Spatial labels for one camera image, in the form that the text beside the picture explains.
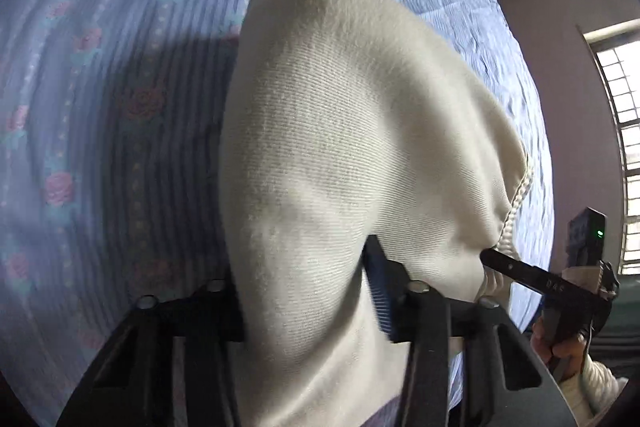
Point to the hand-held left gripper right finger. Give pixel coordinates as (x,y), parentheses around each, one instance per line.
(376,274)

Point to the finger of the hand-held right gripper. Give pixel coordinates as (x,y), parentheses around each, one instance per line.
(515,269)

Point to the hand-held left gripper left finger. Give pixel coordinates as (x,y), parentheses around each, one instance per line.
(215,317)

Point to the person's right forearm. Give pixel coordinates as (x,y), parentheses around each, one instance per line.
(595,392)

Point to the person's right hand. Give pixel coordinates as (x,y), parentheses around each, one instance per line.
(570,354)

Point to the barred window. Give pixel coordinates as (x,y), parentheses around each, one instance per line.
(622,132)

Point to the blue floral striped bed sheet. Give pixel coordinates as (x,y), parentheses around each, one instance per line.
(100,82)

